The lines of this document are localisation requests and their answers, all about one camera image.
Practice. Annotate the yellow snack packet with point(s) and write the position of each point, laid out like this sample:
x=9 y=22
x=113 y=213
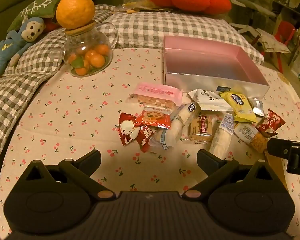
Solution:
x=240 y=107

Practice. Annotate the orange plush lid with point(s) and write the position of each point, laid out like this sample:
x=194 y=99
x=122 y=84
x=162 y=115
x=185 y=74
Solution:
x=75 y=8

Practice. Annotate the pile of small oranges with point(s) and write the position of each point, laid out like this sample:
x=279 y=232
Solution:
x=91 y=58

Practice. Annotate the pink snack packet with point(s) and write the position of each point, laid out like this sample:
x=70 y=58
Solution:
x=155 y=92

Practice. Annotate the silver snack packet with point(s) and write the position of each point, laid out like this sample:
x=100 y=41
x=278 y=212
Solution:
x=257 y=106

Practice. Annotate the red cookie packet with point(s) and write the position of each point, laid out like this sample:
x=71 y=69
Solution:
x=153 y=117

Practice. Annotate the red candy packet white face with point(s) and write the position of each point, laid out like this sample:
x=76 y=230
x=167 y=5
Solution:
x=128 y=130

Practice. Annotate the red plastic chair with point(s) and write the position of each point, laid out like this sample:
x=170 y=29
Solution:
x=286 y=33

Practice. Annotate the clear snack packet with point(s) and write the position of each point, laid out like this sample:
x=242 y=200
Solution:
x=165 y=140

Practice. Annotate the pink cardboard box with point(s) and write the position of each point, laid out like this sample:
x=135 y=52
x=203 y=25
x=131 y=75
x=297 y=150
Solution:
x=202 y=80

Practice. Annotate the green patterned pillow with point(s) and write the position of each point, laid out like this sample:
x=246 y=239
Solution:
x=40 y=5

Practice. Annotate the red zigzag-edged snack packet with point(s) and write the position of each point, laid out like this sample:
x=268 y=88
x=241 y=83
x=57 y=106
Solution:
x=270 y=125

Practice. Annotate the cherry print bedsheet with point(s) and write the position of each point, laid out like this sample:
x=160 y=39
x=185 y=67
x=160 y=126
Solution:
x=77 y=120

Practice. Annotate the dark green sofa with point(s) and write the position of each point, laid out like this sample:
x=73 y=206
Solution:
x=5 y=7

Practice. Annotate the long white bread packet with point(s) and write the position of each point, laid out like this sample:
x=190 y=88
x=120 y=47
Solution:
x=180 y=122
x=221 y=140

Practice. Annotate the glass jar with cork lid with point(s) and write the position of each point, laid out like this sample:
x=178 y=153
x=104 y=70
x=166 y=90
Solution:
x=90 y=41

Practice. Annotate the crumpled newspaper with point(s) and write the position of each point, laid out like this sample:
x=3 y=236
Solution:
x=272 y=41

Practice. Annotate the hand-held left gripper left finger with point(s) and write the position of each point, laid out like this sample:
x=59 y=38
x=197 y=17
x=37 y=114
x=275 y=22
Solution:
x=95 y=155

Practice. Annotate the small red cushion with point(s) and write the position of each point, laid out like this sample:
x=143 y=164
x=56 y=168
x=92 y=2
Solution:
x=51 y=25

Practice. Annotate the grey checked blanket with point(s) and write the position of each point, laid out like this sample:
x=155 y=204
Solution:
x=12 y=90

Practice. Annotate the yellow plastic packet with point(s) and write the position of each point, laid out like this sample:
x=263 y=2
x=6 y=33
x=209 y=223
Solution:
x=142 y=6

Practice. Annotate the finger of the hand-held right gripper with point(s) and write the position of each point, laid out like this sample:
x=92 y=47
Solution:
x=277 y=147

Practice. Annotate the blue monkey plush toy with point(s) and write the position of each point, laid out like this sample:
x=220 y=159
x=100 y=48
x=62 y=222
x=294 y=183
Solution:
x=15 y=42

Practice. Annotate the orange and white snack packet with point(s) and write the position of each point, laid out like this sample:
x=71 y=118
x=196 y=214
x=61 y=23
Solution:
x=252 y=136

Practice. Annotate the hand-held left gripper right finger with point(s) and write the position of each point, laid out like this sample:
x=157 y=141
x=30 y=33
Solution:
x=204 y=156

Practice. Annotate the white packet black print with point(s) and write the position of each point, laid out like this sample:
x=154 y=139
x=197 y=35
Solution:
x=210 y=100

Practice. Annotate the grey checked pillow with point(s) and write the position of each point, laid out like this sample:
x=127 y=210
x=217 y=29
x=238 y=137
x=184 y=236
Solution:
x=177 y=27

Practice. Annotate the small red snack packet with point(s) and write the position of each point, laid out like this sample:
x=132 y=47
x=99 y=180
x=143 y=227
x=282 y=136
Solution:
x=145 y=137

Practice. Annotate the brown biscuit packet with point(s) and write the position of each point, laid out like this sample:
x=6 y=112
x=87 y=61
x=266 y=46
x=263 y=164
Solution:
x=201 y=130

